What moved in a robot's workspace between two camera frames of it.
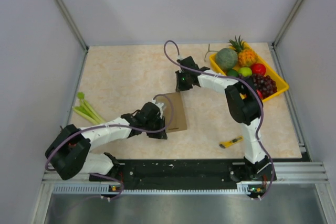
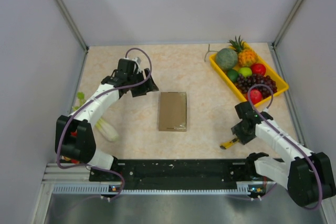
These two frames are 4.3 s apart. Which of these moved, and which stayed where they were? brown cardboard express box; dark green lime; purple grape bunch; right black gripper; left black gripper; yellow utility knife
Moved: left black gripper; right black gripper
Stayed: brown cardboard express box; dark green lime; yellow utility knife; purple grape bunch
